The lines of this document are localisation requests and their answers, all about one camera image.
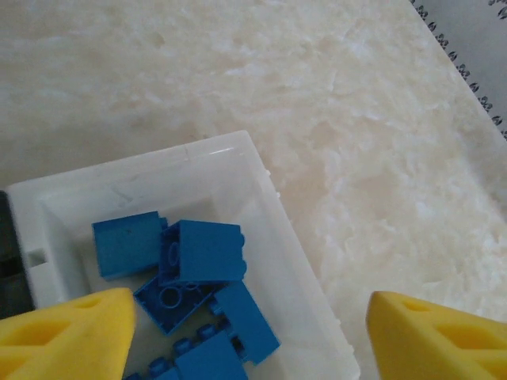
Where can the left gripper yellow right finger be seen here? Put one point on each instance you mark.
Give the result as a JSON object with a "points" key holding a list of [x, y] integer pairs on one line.
{"points": [[435, 344]]}

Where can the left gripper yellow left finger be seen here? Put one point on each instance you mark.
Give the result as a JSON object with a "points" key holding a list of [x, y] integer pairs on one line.
{"points": [[59, 340]]}

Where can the long blue lego brick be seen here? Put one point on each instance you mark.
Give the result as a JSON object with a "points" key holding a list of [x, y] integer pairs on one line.
{"points": [[210, 358]]}

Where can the white plastic container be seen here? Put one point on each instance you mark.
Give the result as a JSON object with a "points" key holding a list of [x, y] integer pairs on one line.
{"points": [[277, 237]]}

